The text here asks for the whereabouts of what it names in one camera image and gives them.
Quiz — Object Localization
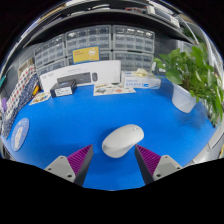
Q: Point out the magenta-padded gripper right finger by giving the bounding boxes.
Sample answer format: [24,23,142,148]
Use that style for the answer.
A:
[134,144,184,185]

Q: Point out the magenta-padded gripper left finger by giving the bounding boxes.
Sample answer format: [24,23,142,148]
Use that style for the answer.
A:
[44,143,95,187]

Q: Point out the white tissue box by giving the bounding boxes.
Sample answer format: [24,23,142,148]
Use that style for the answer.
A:
[120,68,162,90]

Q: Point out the red blue checked cloth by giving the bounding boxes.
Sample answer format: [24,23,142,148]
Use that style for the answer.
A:
[4,64,37,116]

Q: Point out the purple object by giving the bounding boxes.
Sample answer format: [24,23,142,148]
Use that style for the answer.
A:
[0,97,8,113]

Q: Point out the small black box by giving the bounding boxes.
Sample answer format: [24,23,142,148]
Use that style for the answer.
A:
[49,79,78,98]

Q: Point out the dark wall shelf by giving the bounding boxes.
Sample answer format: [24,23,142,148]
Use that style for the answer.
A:
[19,0,201,48]

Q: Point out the yellow and blue box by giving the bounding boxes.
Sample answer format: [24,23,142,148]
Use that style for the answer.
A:
[71,45,101,65]

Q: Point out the green plant in white pot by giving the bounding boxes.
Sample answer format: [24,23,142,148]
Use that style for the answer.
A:
[153,43,224,128]

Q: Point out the white computer mouse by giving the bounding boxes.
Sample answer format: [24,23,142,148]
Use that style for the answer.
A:
[101,123,145,159]

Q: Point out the long white keyboard box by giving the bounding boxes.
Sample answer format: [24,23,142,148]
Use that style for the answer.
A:
[39,59,122,94]

